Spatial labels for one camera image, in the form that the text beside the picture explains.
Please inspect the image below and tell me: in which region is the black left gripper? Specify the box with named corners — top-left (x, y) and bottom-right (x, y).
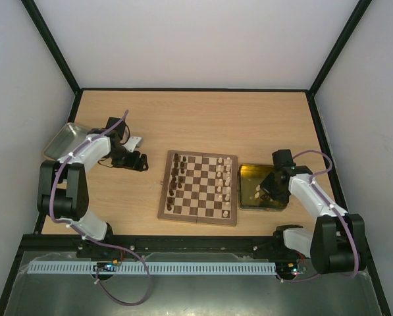
top-left (107, 145), bottom-right (148, 172)

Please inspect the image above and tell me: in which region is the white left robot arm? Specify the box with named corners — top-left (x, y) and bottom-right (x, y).
top-left (37, 116), bottom-right (149, 242)

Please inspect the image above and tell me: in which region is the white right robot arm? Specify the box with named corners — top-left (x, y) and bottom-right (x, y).
top-left (260, 149), bottom-right (367, 278)

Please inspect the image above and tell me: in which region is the wooden chess board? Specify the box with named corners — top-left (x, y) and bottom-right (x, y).
top-left (157, 150), bottom-right (239, 226)

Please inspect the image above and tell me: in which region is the gold metal tin tray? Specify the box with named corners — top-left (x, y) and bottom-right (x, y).
top-left (238, 164), bottom-right (287, 211)

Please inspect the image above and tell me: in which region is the silver metal tray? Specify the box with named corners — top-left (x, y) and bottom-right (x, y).
top-left (43, 122), bottom-right (90, 160)

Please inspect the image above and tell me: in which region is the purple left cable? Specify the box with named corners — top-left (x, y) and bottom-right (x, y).
top-left (51, 110), bottom-right (153, 306)

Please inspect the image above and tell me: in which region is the white slotted cable duct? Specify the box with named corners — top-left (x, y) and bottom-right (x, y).
top-left (27, 261), bottom-right (276, 276)

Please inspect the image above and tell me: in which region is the black frame rail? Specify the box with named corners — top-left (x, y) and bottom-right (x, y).
top-left (18, 234), bottom-right (300, 261)

